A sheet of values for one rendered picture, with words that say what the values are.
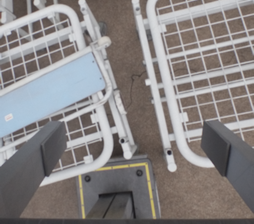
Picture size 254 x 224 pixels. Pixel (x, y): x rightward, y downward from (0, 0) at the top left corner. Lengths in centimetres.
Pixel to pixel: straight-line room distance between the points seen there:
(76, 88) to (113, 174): 53
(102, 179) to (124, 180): 13
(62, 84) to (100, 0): 99
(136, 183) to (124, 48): 96
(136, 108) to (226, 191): 80
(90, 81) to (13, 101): 40
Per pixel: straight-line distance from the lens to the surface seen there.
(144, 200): 113
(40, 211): 170
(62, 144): 17
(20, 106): 103
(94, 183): 115
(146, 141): 134
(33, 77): 101
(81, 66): 91
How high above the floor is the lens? 133
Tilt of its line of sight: 78 degrees down
